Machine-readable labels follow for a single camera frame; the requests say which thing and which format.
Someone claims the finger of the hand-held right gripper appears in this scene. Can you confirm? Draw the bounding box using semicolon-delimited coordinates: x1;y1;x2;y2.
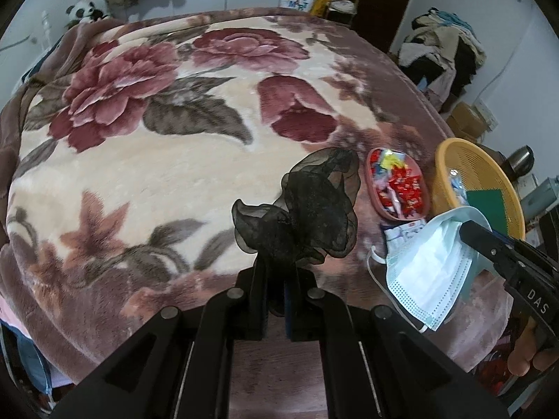
458;220;525;271

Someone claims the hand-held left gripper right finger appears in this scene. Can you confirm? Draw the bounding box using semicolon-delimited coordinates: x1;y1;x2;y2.
284;268;509;419

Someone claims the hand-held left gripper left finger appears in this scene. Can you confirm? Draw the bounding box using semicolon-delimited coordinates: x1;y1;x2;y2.
50;255;269;419

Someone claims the green scouring pad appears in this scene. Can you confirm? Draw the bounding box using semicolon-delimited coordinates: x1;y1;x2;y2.
466;189;509;236

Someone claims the light blue face mask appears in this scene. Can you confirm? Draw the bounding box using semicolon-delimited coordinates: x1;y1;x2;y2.
367;207;492;332

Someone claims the yellow plastic basket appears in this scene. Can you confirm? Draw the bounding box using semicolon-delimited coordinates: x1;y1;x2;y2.
434;137;525;241

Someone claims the black organza scrunchie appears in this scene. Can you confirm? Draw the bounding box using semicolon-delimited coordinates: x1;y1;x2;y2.
231;147;361;315

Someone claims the person's right hand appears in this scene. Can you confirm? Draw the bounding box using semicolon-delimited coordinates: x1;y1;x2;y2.
507;318;559;377

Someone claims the blue patterned packet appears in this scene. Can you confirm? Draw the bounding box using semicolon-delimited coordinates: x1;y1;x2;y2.
448;168;470;206

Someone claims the white and blue packet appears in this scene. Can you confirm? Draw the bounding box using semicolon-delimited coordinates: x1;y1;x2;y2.
380;220;429;254

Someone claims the steel kettle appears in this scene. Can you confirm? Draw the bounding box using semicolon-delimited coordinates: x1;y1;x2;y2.
507;145;534;181

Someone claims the pink candy tray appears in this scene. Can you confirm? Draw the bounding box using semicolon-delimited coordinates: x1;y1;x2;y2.
366;147;431;221

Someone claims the cardboard box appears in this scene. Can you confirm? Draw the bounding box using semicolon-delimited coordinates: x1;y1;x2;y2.
445;102;487;142

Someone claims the floral plush blanket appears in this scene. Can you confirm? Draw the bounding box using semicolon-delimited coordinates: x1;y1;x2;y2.
0;6;516;419

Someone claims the pile of clothes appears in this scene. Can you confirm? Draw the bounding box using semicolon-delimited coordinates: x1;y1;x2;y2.
399;6;487;114

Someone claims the dark wooden door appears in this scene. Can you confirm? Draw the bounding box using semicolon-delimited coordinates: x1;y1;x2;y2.
341;0;422;53

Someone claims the panda plush toy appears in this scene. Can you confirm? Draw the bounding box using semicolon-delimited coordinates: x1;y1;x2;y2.
65;0;110;27

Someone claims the white wall socket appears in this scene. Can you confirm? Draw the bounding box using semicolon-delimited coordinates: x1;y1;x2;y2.
474;100;499;131

